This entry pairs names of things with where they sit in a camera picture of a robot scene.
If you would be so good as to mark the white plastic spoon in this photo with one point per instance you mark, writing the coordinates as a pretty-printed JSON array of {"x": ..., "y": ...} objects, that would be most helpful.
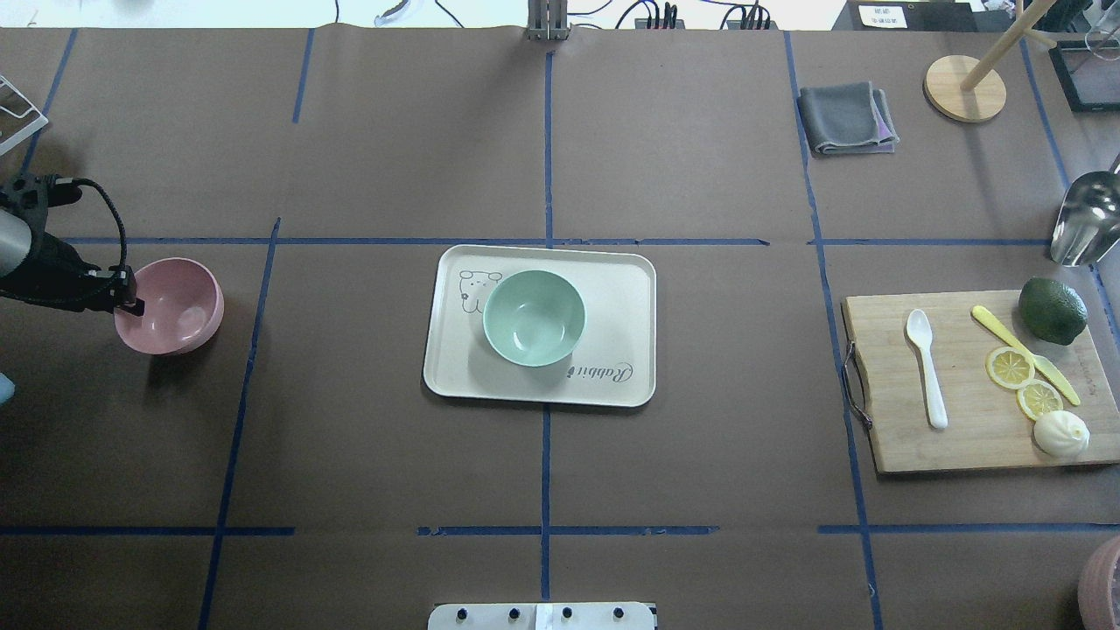
[{"x": 919, "y": 332}]

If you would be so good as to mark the green avocado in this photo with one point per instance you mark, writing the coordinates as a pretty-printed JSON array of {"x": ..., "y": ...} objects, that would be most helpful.
[{"x": 1052, "y": 311}]

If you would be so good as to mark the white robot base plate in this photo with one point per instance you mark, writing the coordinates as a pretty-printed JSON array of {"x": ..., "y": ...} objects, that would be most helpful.
[{"x": 545, "y": 615}]

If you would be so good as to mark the pink bowl with ice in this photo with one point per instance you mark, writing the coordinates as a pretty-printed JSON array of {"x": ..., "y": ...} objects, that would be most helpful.
[{"x": 1098, "y": 587}]

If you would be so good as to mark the metal post bracket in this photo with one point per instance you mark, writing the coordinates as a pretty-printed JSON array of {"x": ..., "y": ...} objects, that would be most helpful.
[{"x": 548, "y": 20}]

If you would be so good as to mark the black framed box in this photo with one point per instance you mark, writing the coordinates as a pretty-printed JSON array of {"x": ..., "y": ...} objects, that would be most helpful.
[{"x": 1090, "y": 83}]

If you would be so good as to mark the wooden cutting board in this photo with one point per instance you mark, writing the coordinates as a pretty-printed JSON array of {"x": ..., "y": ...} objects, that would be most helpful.
[{"x": 986, "y": 428}]

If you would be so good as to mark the metal scoop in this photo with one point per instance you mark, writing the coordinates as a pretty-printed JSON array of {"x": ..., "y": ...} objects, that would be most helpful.
[{"x": 1087, "y": 227}]

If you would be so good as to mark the lemon slice upper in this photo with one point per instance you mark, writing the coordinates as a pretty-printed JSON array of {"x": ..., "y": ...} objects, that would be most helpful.
[{"x": 1010, "y": 368}]

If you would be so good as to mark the lemon slice lower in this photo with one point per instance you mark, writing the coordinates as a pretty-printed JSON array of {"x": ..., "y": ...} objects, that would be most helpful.
[{"x": 1038, "y": 397}]

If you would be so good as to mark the round wooden stand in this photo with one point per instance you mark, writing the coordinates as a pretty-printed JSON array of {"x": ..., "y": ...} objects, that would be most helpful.
[{"x": 970, "y": 90}]

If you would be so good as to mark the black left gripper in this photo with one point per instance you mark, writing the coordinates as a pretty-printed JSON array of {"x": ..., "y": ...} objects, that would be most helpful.
[{"x": 51, "y": 273}]

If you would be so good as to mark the white wire rack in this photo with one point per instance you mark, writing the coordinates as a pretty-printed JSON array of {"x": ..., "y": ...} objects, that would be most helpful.
[{"x": 20, "y": 118}]

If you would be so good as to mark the grey folded cloth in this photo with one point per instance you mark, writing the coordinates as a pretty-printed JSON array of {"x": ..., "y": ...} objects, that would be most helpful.
[{"x": 845, "y": 119}]

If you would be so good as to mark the yellow plastic knife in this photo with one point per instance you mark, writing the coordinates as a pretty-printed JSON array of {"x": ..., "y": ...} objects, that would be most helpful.
[{"x": 986, "y": 319}]

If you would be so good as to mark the lemon slice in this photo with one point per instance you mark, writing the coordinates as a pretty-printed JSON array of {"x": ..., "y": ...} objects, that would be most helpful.
[
  {"x": 1010, "y": 368},
  {"x": 1038, "y": 397}
]

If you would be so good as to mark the cream rabbit tray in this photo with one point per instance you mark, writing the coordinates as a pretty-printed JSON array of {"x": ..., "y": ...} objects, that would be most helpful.
[{"x": 614, "y": 364}]

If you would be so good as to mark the mint green bowl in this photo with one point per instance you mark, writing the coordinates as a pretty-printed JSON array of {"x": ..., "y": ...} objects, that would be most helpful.
[{"x": 534, "y": 318}]

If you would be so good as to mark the white steamed bun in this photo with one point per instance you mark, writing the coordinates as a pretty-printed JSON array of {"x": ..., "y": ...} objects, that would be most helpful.
[{"x": 1061, "y": 434}]

